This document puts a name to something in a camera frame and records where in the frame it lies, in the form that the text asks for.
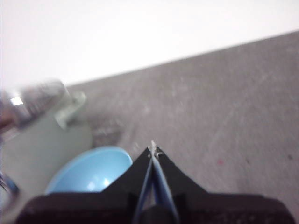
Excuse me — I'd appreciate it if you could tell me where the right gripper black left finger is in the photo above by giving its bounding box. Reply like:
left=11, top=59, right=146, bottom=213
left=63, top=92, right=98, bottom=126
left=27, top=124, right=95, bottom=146
left=100, top=146, right=154, bottom=210

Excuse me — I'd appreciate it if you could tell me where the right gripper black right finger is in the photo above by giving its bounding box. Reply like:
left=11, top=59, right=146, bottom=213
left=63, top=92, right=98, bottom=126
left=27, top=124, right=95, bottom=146
left=154, top=147, right=208, bottom=210

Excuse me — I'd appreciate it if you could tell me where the glass lid with green knob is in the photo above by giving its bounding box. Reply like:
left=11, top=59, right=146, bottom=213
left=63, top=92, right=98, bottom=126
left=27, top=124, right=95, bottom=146
left=0, top=78, right=69, bottom=138

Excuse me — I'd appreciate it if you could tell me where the pale green electric steamer pot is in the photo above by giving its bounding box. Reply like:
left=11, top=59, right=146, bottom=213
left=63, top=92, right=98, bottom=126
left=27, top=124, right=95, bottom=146
left=0, top=90, right=94, bottom=203

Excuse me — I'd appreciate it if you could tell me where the blue ribbed bowl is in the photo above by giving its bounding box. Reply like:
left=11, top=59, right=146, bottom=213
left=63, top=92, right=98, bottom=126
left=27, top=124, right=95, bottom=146
left=44, top=146, right=133, bottom=194

